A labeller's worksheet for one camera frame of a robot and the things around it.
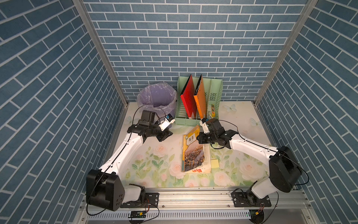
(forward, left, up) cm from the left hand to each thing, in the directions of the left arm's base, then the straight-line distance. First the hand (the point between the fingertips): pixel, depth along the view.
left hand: (172, 130), depth 81 cm
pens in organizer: (+31, -32, -17) cm, 48 cm away
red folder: (+20, -10, +9) cm, 24 cm away
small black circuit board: (-39, +16, -21) cm, 47 cm away
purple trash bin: (+27, +11, 0) cm, 29 cm away
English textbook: (-13, -15, -9) cm, 21 cm away
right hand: (-1, -15, -6) cm, 17 cm away
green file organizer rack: (+38, -29, +1) cm, 48 cm away
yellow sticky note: (-13, -27, -17) cm, 35 cm away
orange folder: (+19, -17, +9) cm, 27 cm away
